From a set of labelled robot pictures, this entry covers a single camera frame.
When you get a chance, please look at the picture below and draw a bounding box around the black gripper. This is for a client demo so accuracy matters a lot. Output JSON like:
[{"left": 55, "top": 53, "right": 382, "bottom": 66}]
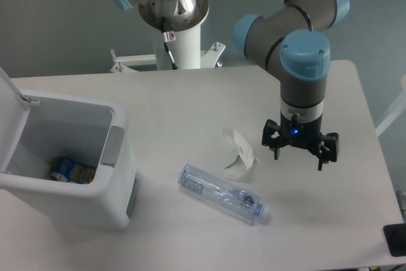
[{"left": 261, "top": 114, "right": 339, "bottom": 171}]

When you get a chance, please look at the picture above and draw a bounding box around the white paper wrapper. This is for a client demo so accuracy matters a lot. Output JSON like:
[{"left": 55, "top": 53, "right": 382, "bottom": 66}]
[{"left": 222, "top": 127, "right": 258, "bottom": 183}]

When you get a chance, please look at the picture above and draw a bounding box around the clear plastic water bottle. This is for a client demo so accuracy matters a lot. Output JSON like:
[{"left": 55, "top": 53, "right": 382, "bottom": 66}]
[{"left": 178, "top": 164, "right": 270, "bottom": 225}]

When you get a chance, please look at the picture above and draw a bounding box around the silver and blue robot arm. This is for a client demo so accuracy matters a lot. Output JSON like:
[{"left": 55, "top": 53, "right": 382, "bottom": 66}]
[{"left": 114, "top": 0, "right": 350, "bottom": 165}]

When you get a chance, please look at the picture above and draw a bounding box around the white plastic trash can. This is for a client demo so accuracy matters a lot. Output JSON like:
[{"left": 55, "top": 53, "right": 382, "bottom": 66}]
[{"left": 1, "top": 90, "right": 137, "bottom": 229}]

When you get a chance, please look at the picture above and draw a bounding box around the white trash can lid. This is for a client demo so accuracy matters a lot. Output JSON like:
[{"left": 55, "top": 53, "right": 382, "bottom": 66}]
[{"left": 1, "top": 69, "right": 30, "bottom": 172}]

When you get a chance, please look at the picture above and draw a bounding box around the black device at table edge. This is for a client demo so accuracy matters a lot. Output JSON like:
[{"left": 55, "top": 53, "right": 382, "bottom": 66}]
[{"left": 383, "top": 223, "right": 405, "bottom": 257}]

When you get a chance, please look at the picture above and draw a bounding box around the blue and yellow carton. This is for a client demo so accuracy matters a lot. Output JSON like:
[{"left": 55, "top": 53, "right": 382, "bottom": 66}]
[{"left": 50, "top": 157, "right": 96, "bottom": 184}]

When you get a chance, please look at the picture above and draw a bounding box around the white frame at right edge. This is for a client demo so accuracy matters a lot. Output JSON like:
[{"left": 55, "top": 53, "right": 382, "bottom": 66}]
[{"left": 376, "top": 75, "right": 406, "bottom": 137}]

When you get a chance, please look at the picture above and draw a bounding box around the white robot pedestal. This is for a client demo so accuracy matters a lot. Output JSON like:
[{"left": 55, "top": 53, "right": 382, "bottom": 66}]
[{"left": 110, "top": 0, "right": 226, "bottom": 73}]

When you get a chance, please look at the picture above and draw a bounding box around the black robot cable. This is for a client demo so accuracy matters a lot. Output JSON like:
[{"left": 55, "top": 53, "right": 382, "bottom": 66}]
[{"left": 159, "top": 16, "right": 180, "bottom": 70}]

